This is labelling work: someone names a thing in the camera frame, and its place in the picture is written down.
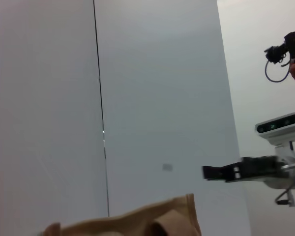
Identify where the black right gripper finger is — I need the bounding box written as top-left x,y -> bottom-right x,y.
203,166 -> 227,181

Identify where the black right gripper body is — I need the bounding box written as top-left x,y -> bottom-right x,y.
225,156 -> 281,183

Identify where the khaki canvas food bag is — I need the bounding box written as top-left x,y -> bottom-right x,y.
38,193 -> 202,236

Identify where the black video camera rig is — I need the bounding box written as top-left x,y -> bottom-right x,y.
264,21 -> 295,67

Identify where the silver right connector with cable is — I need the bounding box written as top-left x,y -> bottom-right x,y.
274,186 -> 295,207

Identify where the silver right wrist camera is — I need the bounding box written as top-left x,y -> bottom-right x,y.
255,112 -> 295,158

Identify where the dark camera cable loop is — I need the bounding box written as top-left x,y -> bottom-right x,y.
265,60 -> 292,82

